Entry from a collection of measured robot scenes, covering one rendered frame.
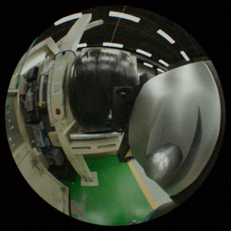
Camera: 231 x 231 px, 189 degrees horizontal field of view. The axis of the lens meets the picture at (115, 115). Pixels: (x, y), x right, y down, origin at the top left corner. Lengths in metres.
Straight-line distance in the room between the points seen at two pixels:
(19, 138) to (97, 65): 0.69
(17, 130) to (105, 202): 1.14
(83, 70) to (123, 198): 1.24
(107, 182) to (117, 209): 0.48
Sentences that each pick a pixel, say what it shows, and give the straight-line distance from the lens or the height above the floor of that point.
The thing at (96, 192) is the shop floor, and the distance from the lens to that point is 1.16.
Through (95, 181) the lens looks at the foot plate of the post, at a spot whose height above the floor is 0.01.
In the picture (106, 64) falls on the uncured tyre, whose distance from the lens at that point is 0.25.
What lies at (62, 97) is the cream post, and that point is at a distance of 0.49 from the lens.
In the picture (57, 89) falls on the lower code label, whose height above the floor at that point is 1.21.
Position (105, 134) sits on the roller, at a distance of 0.41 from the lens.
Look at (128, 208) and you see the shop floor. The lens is 1.13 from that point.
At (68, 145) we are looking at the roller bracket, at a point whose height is 0.88.
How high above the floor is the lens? 1.12
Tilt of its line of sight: 14 degrees down
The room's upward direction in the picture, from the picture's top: straight up
